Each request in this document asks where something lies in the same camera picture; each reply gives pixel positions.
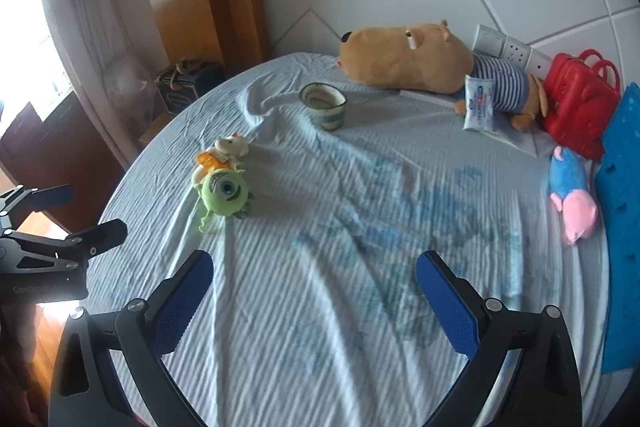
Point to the red plastic basket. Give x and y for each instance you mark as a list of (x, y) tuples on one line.
[(575, 102)]

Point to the blue plastic panel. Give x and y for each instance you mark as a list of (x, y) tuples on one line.
[(620, 207)]

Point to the white tissue packet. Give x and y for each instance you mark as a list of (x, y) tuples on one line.
[(479, 104)]

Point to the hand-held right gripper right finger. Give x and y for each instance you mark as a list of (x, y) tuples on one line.
[(447, 307)]

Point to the large brown bear plush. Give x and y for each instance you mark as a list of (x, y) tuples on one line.
[(400, 57)]

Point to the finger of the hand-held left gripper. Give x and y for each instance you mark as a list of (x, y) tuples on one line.
[(102, 234), (55, 197)]

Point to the green one-eyed monster plush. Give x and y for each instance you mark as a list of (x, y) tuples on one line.
[(222, 189)]

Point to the striped light blue bedsheet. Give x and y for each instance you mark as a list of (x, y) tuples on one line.
[(325, 232)]

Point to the dark cardboard box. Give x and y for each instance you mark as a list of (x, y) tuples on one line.
[(185, 92)]

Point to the white wall socket panel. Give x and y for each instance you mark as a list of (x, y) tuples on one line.
[(492, 41)]

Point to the dark wooden cabinet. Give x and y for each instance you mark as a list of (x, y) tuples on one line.
[(60, 142)]

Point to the sheer white curtain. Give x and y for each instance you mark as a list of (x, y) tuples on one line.
[(90, 7)]

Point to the blue pink pig plush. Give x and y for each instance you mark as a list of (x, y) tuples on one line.
[(567, 174)]

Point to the white electric fan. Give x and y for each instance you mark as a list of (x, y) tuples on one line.
[(122, 82)]

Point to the striped ceramic cup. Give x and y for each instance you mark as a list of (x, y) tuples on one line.
[(325, 119)]

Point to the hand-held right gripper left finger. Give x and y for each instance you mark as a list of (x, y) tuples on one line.
[(182, 302)]

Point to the small white orange plush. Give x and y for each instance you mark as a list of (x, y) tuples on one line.
[(232, 146)]

